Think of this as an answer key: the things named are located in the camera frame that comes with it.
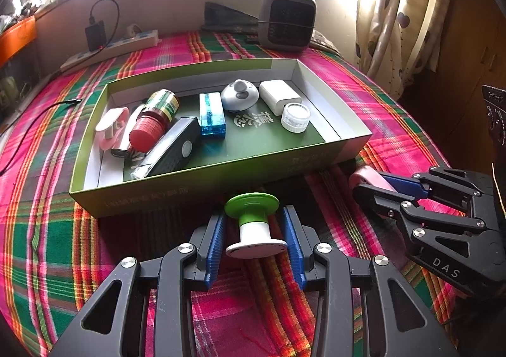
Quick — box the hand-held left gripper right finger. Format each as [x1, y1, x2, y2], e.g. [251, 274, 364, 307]
[281, 205, 459, 357]

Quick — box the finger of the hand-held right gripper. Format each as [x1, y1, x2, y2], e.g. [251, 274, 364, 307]
[381, 167, 495, 215]
[353, 183, 501, 263]

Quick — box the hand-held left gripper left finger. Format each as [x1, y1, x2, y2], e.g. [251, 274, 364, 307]
[47, 214, 227, 357]

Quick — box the pink oval case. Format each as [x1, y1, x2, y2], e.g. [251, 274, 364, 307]
[349, 166, 400, 219]

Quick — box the green white spool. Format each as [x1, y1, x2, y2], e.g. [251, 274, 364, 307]
[224, 193, 288, 260]

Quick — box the green cardboard box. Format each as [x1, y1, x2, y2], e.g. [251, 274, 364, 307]
[69, 58, 373, 218]

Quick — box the small white round jar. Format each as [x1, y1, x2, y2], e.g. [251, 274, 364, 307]
[281, 103, 311, 133]

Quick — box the blue usb tester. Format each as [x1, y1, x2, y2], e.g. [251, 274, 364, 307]
[199, 93, 227, 140]

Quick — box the red capped green bottle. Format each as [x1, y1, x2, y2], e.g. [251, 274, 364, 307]
[129, 90, 180, 152]

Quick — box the silver power bank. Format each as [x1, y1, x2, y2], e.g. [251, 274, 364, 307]
[111, 104, 145, 160]

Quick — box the white charger block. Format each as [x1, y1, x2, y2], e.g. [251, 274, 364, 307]
[259, 80, 302, 114]

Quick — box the white round gadget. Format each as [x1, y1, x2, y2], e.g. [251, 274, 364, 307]
[220, 79, 259, 111]

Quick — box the pink white cable winder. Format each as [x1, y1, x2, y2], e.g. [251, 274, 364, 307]
[95, 107, 130, 151]

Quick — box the wooden cabinet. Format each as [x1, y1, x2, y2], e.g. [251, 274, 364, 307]
[403, 0, 506, 168]

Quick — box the pink green plaid blanket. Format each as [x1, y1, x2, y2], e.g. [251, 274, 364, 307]
[0, 30, 475, 357]

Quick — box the white power strip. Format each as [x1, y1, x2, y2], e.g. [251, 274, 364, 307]
[59, 28, 160, 72]

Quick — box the orange tray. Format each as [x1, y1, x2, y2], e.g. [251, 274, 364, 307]
[0, 17, 37, 67]

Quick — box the thin black cable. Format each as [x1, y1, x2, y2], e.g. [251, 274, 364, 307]
[439, 311, 469, 328]

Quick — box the loose black cable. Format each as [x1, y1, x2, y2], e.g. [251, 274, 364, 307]
[0, 98, 82, 176]

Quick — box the black charger with cable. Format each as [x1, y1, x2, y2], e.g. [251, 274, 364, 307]
[85, 0, 120, 52]

